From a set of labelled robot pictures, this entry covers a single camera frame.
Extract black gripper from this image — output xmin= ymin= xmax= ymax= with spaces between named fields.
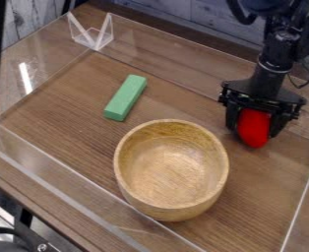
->
xmin=218 ymin=63 xmax=306 ymax=138

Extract red strawberry toy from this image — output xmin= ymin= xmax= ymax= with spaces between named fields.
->
xmin=237 ymin=108 xmax=270 ymax=149

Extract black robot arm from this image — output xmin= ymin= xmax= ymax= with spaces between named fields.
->
xmin=218 ymin=0 xmax=309 ymax=148

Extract wooden bowl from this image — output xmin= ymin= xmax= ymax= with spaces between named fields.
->
xmin=114 ymin=119 xmax=230 ymax=221

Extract green rectangular block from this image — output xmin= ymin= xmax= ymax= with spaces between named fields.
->
xmin=104 ymin=75 xmax=147 ymax=121

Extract black table clamp base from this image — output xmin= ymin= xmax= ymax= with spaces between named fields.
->
xmin=0 ymin=217 xmax=63 ymax=252

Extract clear acrylic corner bracket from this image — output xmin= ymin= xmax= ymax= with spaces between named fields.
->
xmin=67 ymin=13 xmax=115 ymax=51

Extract clear acrylic tray wall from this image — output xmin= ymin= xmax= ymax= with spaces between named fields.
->
xmin=0 ymin=125 xmax=206 ymax=252

